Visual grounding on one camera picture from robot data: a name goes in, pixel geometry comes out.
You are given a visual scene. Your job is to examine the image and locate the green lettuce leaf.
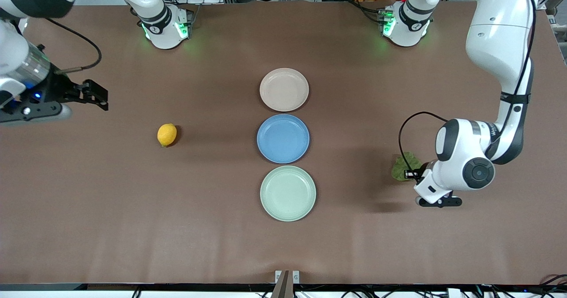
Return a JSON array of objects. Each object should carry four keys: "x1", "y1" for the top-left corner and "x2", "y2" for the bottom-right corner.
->
[{"x1": 391, "y1": 152, "x2": 423, "y2": 182}]

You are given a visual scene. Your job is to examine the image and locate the yellow lemon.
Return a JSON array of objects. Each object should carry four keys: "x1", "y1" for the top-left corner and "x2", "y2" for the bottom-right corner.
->
[{"x1": 157, "y1": 124, "x2": 178, "y2": 147}]

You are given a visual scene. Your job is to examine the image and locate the pale green round plate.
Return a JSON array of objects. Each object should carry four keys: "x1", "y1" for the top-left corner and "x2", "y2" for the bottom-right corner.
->
[{"x1": 260, "y1": 166, "x2": 317, "y2": 222}]

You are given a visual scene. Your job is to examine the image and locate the blue round plate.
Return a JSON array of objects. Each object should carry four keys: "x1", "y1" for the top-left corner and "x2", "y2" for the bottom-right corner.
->
[{"x1": 257, "y1": 114, "x2": 310, "y2": 164}]

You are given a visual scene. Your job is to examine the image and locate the beige round plate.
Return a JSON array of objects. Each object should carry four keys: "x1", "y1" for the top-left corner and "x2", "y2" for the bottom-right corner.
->
[{"x1": 260, "y1": 68, "x2": 310, "y2": 112}]

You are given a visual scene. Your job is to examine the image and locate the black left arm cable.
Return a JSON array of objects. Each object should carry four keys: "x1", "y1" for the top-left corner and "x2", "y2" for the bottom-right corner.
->
[{"x1": 398, "y1": 0, "x2": 537, "y2": 168}]

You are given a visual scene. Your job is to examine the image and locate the small metal table bracket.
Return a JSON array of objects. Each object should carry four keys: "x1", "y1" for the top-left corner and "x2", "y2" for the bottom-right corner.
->
[{"x1": 271, "y1": 270, "x2": 300, "y2": 298}]

